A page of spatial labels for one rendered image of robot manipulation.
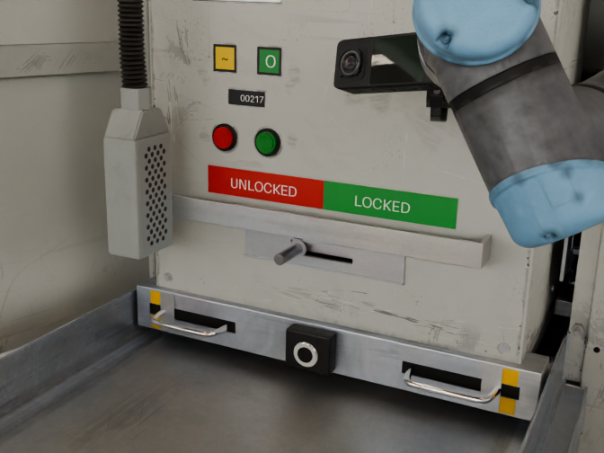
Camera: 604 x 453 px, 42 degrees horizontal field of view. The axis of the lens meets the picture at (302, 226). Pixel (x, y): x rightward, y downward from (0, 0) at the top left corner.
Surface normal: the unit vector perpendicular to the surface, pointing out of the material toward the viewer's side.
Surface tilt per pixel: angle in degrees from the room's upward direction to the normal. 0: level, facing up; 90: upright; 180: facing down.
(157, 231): 90
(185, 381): 0
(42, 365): 90
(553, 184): 81
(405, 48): 75
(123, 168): 90
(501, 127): 88
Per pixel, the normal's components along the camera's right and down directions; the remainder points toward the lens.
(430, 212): -0.43, 0.25
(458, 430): 0.03, -0.96
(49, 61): 0.75, 0.21
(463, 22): -0.17, 0.02
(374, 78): -0.63, -0.07
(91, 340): 0.90, 0.15
